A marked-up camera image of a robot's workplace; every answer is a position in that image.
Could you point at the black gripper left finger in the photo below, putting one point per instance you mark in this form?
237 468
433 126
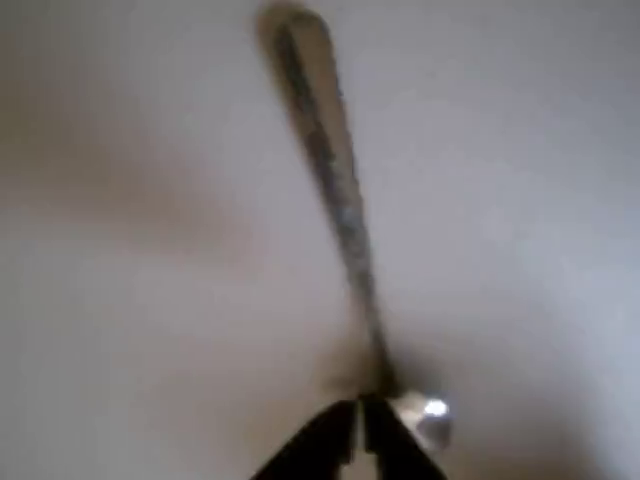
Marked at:
325 440

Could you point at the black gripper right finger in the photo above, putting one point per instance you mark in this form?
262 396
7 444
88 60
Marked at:
390 450

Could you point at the silver metal spoon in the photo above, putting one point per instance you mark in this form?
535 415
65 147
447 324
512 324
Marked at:
345 215

